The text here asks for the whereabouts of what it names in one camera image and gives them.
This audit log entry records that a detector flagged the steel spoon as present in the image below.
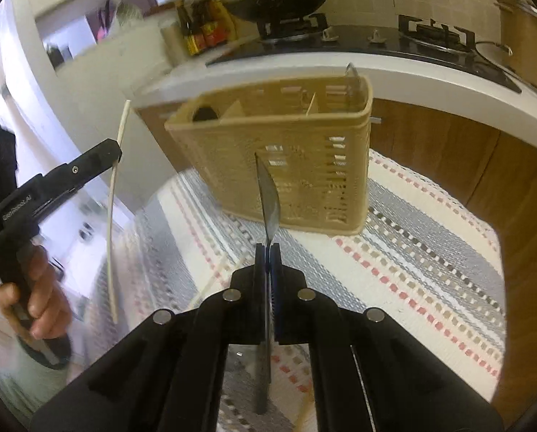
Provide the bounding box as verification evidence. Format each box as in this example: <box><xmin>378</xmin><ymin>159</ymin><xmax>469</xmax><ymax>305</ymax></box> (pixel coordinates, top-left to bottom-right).
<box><xmin>344</xmin><ymin>63</ymin><xmax>363</xmax><ymax>100</ymax></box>

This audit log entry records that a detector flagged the green patterned bag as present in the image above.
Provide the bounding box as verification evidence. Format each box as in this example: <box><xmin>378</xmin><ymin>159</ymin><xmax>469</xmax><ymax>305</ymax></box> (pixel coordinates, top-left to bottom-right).
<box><xmin>113</xmin><ymin>0</ymin><xmax>144</xmax><ymax>32</ymax></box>

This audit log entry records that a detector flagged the striped woven tablecloth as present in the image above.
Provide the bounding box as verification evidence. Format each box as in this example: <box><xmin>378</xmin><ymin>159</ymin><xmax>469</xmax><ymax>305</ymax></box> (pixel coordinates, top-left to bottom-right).
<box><xmin>84</xmin><ymin>148</ymin><xmax>507</xmax><ymax>432</ymax></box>

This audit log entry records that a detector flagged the beige plastic utensil basket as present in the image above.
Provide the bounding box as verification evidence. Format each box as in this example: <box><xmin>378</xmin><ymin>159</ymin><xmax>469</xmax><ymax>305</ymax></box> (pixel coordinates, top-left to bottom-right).
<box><xmin>164</xmin><ymin>74</ymin><xmax>373</xmax><ymax>237</ymax></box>

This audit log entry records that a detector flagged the white canister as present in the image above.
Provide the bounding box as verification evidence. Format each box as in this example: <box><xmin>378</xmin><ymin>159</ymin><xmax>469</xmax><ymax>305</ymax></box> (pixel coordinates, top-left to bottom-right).
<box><xmin>160</xmin><ymin>20</ymin><xmax>185</xmax><ymax>68</ymax></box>

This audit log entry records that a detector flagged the white countertop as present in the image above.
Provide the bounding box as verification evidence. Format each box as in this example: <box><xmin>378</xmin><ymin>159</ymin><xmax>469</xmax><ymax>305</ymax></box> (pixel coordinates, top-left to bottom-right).
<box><xmin>133</xmin><ymin>49</ymin><xmax>537</xmax><ymax>133</ymax></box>

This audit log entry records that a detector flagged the black glass gas stove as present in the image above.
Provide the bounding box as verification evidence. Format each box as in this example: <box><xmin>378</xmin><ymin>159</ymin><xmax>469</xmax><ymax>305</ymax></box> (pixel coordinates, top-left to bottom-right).
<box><xmin>205</xmin><ymin>11</ymin><xmax>523</xmax><ymax>95</ymax></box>

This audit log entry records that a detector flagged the beige chopstick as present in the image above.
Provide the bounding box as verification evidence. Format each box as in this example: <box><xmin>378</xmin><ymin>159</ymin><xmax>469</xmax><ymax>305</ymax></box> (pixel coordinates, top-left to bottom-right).
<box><xmin>295</xmin><ymin>391</ymin><xmax>315</xmax><ymax>432</ymax></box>
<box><xmin>107</xmin><ymin>100</ymin><xmax>131</xmax><ymax>325</ymax></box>

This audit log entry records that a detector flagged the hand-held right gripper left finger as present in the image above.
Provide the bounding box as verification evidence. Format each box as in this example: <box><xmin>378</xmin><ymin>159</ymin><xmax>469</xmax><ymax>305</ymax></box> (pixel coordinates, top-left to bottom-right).
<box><xmin>30</xmin><ymin>243</ymin><xmax>269</xmax><ymax>432</ymax></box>

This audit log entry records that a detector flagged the steel knife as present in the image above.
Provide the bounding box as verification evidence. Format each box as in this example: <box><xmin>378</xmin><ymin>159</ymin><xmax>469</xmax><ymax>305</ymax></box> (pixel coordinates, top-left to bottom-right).
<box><xmin>254</xmin><ymin>152</ymin><xmax>282</xmax><ymax>415</ymax></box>

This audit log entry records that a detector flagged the large dark sauce bottle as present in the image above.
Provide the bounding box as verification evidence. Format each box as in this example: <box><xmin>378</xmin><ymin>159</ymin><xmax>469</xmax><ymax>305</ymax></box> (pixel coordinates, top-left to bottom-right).
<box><xmin>195</xmin><ymin>0</ymin><xmax>228</xmax><ymax>48</ymax></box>

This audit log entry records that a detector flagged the slim dark sauce bottle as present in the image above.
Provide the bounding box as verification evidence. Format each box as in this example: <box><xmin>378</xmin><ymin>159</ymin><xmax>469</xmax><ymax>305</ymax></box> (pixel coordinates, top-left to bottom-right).
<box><xmin>177</xmin><ymin>0</ymin><xmax>206</xmax><ymax>57</ymax></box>

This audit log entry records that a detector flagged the yellow sauce bottle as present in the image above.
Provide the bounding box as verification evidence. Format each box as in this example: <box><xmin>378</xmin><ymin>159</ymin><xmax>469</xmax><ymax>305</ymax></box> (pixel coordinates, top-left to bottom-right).
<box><xmin>219</xmin><ymin>2</ymin><xmax>238</xmax><ymax>39</ymax></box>

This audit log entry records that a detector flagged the person's left hand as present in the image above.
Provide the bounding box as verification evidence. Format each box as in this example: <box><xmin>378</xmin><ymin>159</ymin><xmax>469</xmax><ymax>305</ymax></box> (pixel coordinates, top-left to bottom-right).
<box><xmin>0</xmin><ymin>247</ymin><xmax>73</xmax><ymax>340</ymax></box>

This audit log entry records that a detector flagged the black wok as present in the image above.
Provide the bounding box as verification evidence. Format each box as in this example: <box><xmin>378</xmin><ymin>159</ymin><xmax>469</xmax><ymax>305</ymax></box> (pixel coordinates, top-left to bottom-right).
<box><xmin>223</xmin><ymin>0</ymin><xmax>331</xmax><ymax>23</ymax></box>

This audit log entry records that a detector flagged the brown rice cooker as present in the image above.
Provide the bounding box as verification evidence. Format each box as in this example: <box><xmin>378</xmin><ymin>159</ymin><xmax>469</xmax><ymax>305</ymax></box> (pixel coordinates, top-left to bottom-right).
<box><xmin>496</xmin><ymin>0</ymin><xmax>537</xmax><ymax>100</ymax></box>

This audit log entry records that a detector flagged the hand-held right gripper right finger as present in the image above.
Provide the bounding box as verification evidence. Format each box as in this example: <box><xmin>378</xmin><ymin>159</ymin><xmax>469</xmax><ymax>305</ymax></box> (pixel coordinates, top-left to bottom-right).
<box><xmin>270</xmin><ymin>243</ymin><xmax>505</xmax><ymax>432</ymax></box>

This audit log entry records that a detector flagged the glass pot lid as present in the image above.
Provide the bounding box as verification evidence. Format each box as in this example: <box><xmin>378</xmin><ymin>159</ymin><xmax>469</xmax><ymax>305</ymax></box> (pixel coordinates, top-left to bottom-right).
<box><xmin>471</xmin><ymin>40</ymin><xmax>537</xmax><ymax>102</ymax></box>

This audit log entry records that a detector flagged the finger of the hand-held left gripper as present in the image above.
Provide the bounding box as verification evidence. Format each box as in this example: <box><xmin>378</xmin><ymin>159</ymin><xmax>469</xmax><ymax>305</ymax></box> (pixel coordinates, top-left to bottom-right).
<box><xmin>24</xmin><ymin>139</ymin><xmax>124</xmax><ymax>217</ymax></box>

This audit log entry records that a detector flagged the blue and pink bag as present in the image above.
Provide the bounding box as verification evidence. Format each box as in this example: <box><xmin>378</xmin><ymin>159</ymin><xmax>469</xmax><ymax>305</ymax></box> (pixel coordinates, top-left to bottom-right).
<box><xmin>87</xmin><ymin>0</ymin><xmax>116</xmax><ymax>46</ymax></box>

